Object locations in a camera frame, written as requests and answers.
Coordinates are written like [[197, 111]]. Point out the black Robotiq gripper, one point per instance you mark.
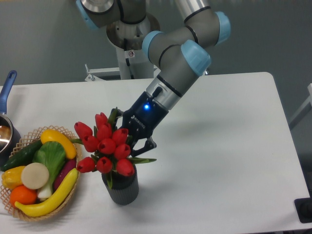
[[140, 120]]

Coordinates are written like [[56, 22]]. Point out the red tulip bouquet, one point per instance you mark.
[[109, 147]]

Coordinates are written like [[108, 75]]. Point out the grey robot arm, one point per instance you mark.
[[181, 56]]

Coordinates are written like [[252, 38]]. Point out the dark grey ribbed vase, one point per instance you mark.
[[124, 189]]

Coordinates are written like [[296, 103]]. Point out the purple sweet potato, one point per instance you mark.
[[68, 166]]

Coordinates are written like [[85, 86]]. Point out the green bok choy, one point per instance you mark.
[[52, 155]]

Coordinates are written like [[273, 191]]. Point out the yellow squash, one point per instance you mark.
[[54, 135]]

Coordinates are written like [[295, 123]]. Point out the beige round disc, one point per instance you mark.
[[34, 176]]

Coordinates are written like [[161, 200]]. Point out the green cucumber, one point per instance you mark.
[[22, 157]]

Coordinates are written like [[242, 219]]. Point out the yellow banana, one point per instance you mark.
[[54, 201]]

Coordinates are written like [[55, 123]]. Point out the orange fruit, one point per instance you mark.
[[23, 195]]

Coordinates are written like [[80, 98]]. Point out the yellow bell pepper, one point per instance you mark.
[[12, 177]]

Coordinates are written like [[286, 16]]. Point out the black device at edge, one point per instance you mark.
[[304, 209]]

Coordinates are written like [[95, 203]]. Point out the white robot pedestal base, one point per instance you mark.
[[127, 40]]

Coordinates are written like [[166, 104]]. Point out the blue handled saucepan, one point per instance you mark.
[[9, 135]]

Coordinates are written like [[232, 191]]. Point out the white frame at right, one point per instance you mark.
[[302, 110]]

